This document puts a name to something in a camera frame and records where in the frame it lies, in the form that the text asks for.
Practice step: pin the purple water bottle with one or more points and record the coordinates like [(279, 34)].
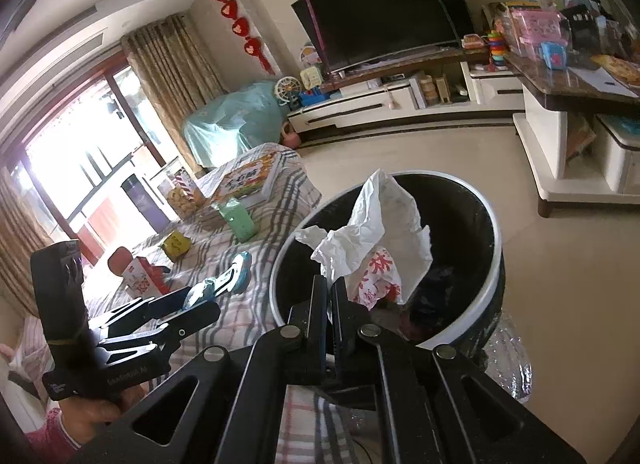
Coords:
[(140, 204)]

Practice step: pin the black flat television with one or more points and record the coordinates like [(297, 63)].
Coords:
[(385, 9)]

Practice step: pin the marble top side table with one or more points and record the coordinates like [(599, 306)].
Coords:
[(550, 84)]

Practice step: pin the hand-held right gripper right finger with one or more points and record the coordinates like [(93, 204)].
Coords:
[(350, 344)]

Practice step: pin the brown balcony door frame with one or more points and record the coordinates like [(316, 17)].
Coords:
[(65, 134)]

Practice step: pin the red and white carton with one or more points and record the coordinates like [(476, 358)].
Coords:
[(145, 279)]

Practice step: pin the orange biscuit box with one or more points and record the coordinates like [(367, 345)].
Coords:
[(245, 179)]

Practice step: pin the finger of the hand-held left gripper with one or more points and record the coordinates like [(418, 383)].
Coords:
[(160, 305), (192, 319)]

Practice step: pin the white television cabinet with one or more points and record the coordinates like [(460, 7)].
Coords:
[(360, 104)]

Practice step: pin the orange flat package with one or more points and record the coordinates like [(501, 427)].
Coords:
[(617, 69)]

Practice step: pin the small blue toy box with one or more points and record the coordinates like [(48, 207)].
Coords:
[(554, 55)]

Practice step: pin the light blue wrapper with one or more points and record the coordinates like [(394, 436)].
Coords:
[(240, 269)]

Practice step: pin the yellow toy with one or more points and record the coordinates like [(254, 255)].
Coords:
[(311, 78)]

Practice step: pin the person's left hand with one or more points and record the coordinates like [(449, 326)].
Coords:
[(90, 416)]

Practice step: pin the ferris wheel toy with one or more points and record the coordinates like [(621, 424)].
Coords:
[(286, 89)]

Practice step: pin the clear cookie jar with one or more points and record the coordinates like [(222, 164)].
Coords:
[(182, 199)]

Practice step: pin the pink toy kettle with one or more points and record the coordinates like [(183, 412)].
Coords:
[(290, 137)]

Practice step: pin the white and black trash bin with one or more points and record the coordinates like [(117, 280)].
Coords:
[(475, 224)]

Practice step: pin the white plastic bag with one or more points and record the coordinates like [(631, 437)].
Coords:
[(385, 239)]

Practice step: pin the pink toy box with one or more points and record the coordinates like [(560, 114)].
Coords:
[(537, 27)]

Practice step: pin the plaid tablecloth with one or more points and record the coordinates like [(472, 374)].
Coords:
[(250, 264)]

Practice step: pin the person's left forearm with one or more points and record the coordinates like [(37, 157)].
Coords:
[(47, 436)]

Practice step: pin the small yellow box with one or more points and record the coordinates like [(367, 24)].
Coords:
[(176, 245)]

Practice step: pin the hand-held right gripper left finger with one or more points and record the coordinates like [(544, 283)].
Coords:
[(307, 344)]

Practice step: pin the white low cabinet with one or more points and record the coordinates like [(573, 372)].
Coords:
[(617, 154)]

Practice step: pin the beige patterned curtain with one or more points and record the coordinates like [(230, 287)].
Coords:
[(170, 79), (20, 254)]

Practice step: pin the sofa with teal cover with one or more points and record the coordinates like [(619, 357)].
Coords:
[(225, 124)]

